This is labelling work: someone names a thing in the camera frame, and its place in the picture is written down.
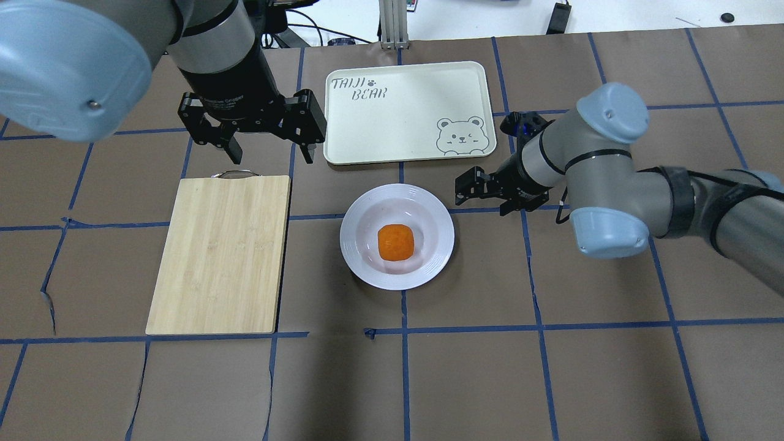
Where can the cream bear tray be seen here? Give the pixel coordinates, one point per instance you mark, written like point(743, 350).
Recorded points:
point(415, 112)

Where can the bamboo cutting board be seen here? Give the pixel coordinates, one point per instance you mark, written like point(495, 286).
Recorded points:
point(221, 268)

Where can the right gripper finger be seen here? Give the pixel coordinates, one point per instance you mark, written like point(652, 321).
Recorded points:
point(473, 183)

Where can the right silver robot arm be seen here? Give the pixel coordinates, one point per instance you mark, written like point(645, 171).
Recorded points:
point(614, 208)

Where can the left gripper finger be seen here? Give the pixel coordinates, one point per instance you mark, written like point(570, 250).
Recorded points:
point(223, 137)
point(304, 122)

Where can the orange fruit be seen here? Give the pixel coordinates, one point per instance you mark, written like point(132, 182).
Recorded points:
point(396, 242)

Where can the white round plate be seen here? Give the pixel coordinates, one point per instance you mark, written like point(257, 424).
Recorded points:
point(422, 212)

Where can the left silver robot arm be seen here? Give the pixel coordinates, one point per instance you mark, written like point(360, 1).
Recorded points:
point(75, 69)

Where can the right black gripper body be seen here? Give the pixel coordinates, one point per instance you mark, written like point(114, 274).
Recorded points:
point(516, 176)

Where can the black power adapter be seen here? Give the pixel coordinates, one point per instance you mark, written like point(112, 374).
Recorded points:
point(560, 15)

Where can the aluminium frame post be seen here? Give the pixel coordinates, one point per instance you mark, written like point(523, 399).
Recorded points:
point(394, 25)

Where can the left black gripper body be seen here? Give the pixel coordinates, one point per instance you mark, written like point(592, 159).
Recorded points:
point(229, 92)

